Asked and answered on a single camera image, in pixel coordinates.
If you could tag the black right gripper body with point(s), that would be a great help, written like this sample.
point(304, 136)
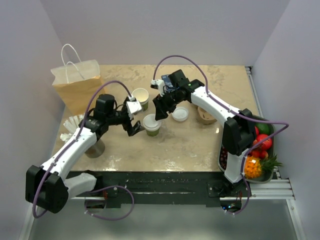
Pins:
point(169, 98)

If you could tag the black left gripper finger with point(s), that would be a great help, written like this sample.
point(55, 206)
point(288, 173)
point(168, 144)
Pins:
point(138, 127)
point(129, 128)

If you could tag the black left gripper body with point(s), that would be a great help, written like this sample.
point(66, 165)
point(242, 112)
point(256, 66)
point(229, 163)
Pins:
point(118, 117)

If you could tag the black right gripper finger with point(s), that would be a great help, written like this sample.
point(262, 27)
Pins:
point(160, 111)
point(170, 106)

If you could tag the white plastic cup lid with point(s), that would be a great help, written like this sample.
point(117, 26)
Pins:
point(150, 124)

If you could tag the green paper cup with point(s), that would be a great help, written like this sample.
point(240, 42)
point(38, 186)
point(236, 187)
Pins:
point(153, 134)

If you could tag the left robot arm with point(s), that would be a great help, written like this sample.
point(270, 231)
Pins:
point(48, 186)

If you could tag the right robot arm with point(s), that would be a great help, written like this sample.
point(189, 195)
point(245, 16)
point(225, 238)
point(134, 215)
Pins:
point(238, 127)

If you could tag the blue razor blister pack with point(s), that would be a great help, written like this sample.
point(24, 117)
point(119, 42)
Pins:
point(168, 81)

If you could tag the stack of white lids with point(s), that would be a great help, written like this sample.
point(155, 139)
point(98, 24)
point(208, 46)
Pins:
point(180, 114)

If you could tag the stacked green paper cups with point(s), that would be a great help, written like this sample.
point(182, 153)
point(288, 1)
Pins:
point(142, 96)

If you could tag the brown pulp cup carrier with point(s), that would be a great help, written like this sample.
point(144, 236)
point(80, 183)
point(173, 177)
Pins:
point(203, 117)

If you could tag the grey metal cup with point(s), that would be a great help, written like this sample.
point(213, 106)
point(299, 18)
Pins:
point(96, 150)

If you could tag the brown paper bag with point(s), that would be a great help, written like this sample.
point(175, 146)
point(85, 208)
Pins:
point(76, 83)

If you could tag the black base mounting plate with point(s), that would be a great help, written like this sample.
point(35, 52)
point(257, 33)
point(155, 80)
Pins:
point(165, 188)

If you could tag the green avocado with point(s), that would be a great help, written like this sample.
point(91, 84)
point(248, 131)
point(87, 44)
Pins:
point(263, 128)

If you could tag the orange pineapple toy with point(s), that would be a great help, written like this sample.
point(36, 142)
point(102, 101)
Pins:
point(255, 166)

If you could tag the red apple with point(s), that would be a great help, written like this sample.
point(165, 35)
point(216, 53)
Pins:
point(266, 144)

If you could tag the grey fruit tray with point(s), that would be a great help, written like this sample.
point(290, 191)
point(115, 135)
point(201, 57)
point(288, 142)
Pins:
point(257, 152)

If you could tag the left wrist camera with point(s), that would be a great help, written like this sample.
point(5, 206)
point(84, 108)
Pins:
point(133, 106)

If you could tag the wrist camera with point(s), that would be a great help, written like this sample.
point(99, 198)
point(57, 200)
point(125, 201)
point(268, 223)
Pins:
point(157, 84)
point(133, 106)

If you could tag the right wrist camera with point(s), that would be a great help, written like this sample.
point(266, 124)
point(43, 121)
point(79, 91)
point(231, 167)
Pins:
point(157, 84)

